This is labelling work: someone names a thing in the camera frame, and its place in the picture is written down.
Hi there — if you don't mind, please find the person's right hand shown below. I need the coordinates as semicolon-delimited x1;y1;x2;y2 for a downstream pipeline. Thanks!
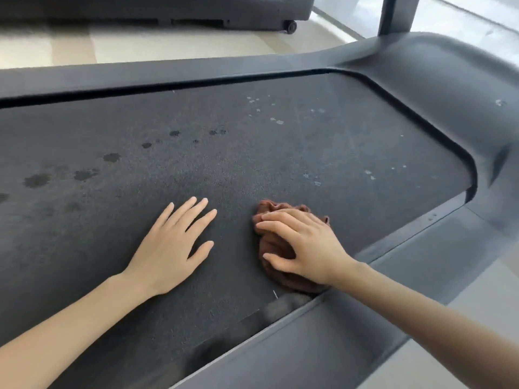
255;209;357;286

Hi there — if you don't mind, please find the person's left hand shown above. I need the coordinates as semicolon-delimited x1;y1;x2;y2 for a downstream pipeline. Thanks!
122;197;218;297

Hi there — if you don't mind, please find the brown cleaning cloth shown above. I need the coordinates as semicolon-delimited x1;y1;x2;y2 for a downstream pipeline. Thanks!
252;200;331;295

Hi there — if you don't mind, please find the person's right forearm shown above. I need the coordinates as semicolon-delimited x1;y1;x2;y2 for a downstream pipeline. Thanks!
332;261;519;389

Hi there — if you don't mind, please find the person's left forearm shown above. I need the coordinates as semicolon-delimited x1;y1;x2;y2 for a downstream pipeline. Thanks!
0;273;157;389

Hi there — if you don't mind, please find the black treadmill belt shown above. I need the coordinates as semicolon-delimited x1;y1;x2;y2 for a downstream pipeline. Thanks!
0;69;477;389

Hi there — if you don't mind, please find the black treadmill with wheel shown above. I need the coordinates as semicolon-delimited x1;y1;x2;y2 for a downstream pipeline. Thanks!
0;0;315;35

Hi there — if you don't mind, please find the grey treadmill frame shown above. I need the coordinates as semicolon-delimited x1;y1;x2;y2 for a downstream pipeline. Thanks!
0;31;519;389

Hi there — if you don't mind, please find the grey treadmill upright post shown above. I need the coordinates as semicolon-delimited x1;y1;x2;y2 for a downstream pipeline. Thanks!
378;0;421;37

